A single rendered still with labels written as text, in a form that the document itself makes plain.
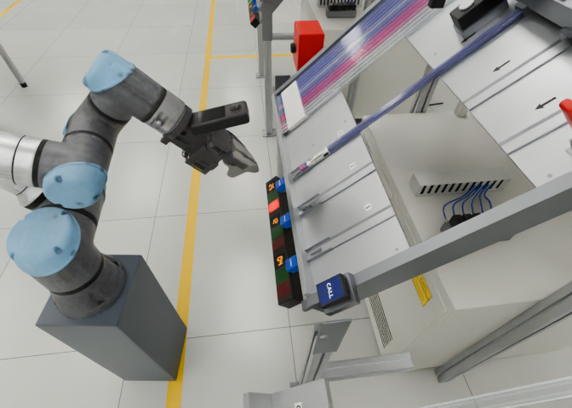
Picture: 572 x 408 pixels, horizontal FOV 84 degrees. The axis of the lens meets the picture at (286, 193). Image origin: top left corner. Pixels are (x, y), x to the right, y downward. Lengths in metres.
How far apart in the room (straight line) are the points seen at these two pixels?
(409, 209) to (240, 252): 0.85
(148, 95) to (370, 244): 0.45
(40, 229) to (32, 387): 0.88
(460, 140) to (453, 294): 0.57
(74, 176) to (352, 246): 0.45
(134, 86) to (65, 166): 0.17
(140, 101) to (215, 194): 1.17
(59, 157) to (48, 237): 0.20
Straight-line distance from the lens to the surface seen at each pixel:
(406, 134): 1.15
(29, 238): 0.74
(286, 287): 0.67
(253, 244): 1.51
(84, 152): 0.58
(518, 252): 0.95
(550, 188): 0.51
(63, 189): 0.56
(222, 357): 1.32
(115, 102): 0.61
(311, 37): 1.33
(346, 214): 0.62
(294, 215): 0.67
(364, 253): 0.57
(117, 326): 0.84
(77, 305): 0.84
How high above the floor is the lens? 1.27
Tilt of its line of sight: 48 degrees down
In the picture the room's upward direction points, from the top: 2 degrees clockwise
